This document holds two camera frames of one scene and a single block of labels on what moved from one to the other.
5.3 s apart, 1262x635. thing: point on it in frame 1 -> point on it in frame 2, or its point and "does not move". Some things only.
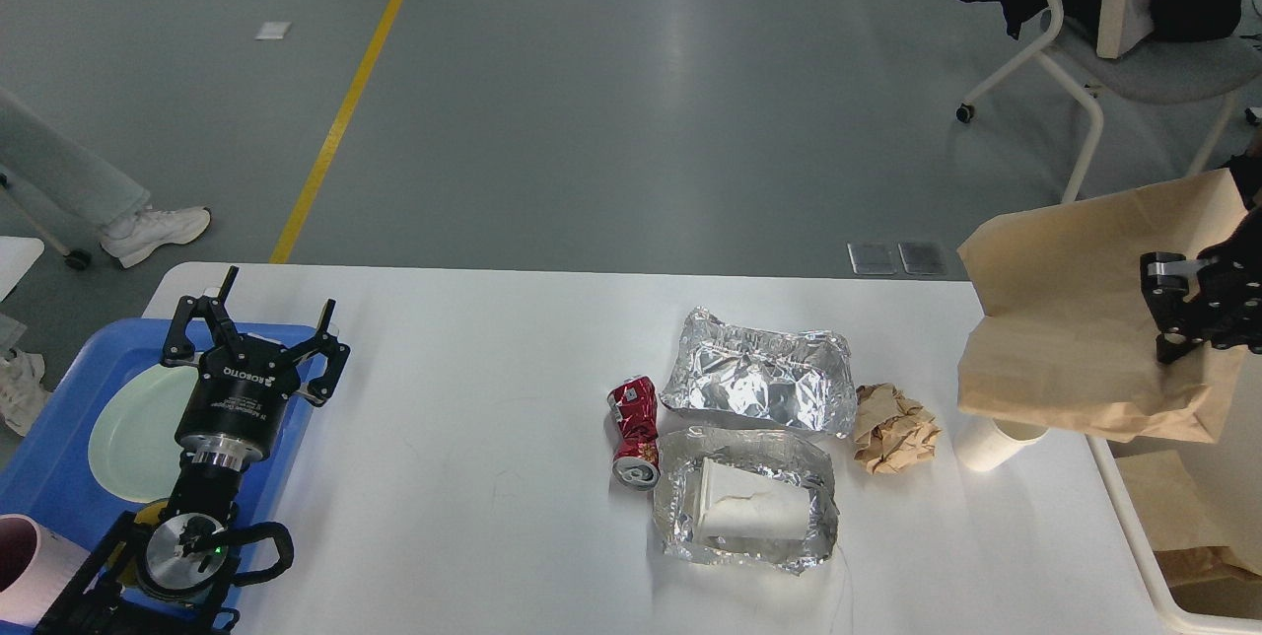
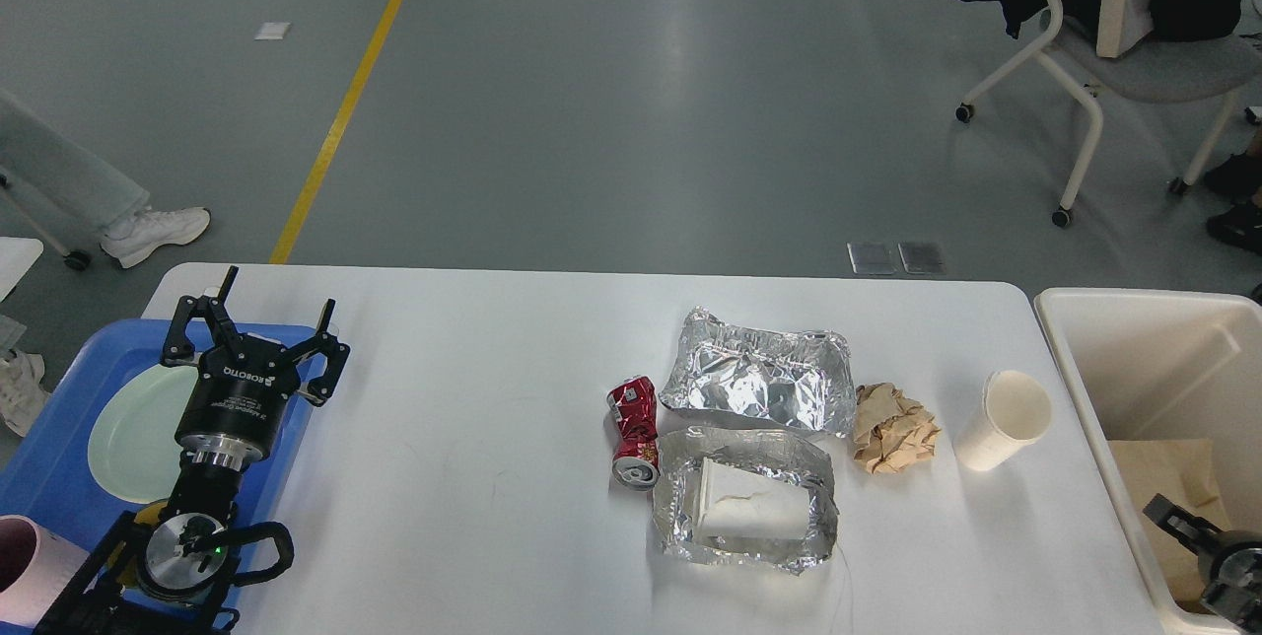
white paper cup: x=982 y=442 does not move
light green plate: x=132 y=443 does not move
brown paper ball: x=892 y=432 does not move
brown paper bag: x=1068 y=336 -> x=1180 y=471
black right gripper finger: x=1165 y=283 -> x=1189 y=529
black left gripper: x=232 y=415 does not move
